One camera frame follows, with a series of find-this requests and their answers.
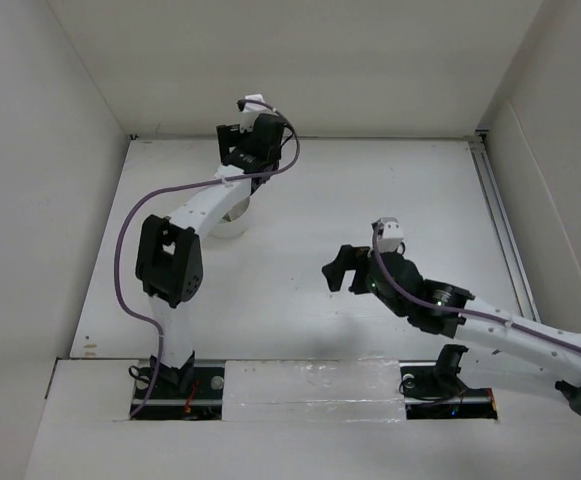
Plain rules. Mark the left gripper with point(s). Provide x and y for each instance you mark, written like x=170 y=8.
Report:
x=231 y=137

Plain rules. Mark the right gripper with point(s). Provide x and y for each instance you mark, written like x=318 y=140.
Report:
x=350 y=257

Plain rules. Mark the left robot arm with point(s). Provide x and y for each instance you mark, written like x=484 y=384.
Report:
x=169 y=261

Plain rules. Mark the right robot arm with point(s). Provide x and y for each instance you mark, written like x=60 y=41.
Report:
x=486 y=347

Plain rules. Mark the white round divided container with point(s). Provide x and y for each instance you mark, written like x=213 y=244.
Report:
x=235 y=222

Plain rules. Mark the white front panel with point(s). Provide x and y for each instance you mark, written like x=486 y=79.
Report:
x=338 y=391

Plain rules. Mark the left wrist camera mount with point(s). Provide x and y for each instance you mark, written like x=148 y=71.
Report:
x=250 y=108

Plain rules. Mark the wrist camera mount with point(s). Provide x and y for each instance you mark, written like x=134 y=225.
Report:
x=250 y=108
x=388 y=235

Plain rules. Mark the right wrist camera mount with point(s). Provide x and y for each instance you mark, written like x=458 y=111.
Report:
x=388 y=235

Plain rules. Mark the aluminium rail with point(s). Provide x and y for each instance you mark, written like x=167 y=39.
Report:
x=502 y=227

